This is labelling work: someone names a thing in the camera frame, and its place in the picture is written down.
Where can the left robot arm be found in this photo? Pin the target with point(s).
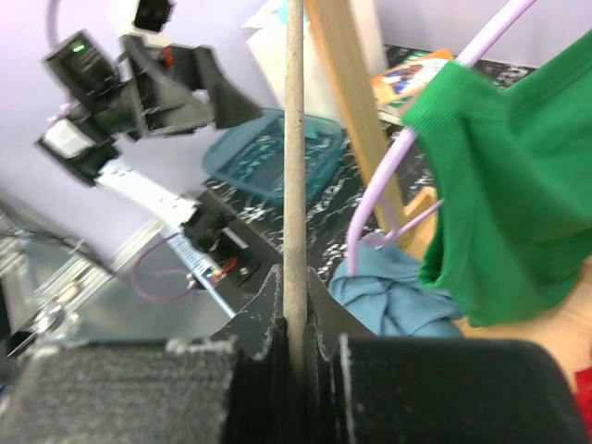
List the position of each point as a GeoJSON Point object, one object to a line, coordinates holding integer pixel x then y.
{"type": "Point", "coordinates": [83, 140]}

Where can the wooden clothes rack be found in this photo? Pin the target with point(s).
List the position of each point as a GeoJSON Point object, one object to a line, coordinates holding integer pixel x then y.
{"type": "Point", "coordinates": [565, 332]}

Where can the green tank top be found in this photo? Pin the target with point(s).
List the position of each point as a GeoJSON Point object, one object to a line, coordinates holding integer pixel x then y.
{"type": "Point", "coordinates": [513, 169]}

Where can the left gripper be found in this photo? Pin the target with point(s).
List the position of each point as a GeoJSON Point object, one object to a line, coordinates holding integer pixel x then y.
{"type": "Point", "coordinates": [176, 90]}

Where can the red tank top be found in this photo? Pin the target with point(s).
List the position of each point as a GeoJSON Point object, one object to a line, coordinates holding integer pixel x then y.
{"type": "Point", "coordinates": [583, 380]}

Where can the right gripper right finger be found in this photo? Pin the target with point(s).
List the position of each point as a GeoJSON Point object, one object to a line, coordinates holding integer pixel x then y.
{"type": "Point", "coordinates": [367, 389]}

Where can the white box stand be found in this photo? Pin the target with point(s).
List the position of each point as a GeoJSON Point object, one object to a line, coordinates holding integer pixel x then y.
{"type": "Point", "coordinates": [268, 46]}

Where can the teal plastic bin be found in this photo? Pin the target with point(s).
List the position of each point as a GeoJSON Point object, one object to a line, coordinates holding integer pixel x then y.
{"type": "Point", "coordinates": [250, 157]}

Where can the blue tank top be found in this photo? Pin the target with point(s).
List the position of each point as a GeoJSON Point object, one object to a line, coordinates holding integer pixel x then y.
{"type": "Point", "coordinates": [385, 295]}

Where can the orange top book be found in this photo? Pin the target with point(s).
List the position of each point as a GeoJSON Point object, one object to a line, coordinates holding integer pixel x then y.
{"type": "Point", "coordinates": [408, 78]}

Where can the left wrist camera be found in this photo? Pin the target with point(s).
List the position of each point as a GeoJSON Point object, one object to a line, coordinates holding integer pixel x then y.
{"type": "Point", "coordinates": [142, 18]}

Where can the purple hanger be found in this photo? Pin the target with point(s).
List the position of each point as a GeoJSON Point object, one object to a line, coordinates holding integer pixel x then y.
{"type": "Point", "coordinates": [475, 49]}

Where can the green bottom book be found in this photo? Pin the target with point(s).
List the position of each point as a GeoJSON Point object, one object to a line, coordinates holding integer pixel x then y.
{"type": "Point", "coordinates": [393, 112]}

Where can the grey hanger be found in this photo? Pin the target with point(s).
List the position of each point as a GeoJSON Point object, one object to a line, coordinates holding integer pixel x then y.
{"type": "Point", "coordinates": [294, 225]}

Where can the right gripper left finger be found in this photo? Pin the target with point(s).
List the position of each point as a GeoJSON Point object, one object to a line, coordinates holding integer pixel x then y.
{"type": "Point", "coordinates": [226, 389]}

